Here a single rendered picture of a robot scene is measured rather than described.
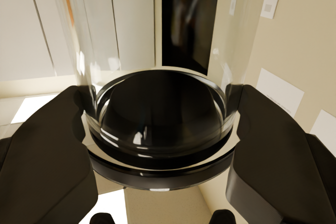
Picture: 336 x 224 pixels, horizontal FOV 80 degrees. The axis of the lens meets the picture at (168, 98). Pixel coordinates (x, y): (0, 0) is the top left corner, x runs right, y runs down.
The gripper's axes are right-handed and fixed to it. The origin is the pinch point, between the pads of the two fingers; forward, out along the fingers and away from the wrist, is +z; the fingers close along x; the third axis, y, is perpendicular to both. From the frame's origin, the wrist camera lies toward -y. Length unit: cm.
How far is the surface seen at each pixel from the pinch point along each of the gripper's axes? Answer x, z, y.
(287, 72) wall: 44, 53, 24
